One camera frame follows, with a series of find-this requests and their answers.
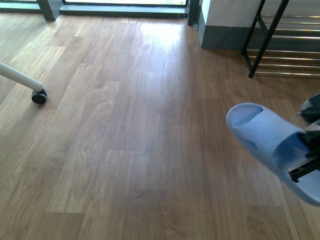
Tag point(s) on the black gripper finger in slipper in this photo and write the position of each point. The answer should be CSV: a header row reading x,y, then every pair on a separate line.
x,y
311,139

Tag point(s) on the black gripper finger outside slipper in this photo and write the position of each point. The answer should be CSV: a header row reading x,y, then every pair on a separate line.
x,y
310,110

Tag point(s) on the light blue slipper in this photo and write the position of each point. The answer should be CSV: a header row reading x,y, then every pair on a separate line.
x,y
276,144

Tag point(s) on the black metal shoe rack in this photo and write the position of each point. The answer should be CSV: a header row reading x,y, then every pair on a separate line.
x,y
284,39

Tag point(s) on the white table leg with caster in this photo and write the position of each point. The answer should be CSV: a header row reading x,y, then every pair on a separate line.
x,y
39,94

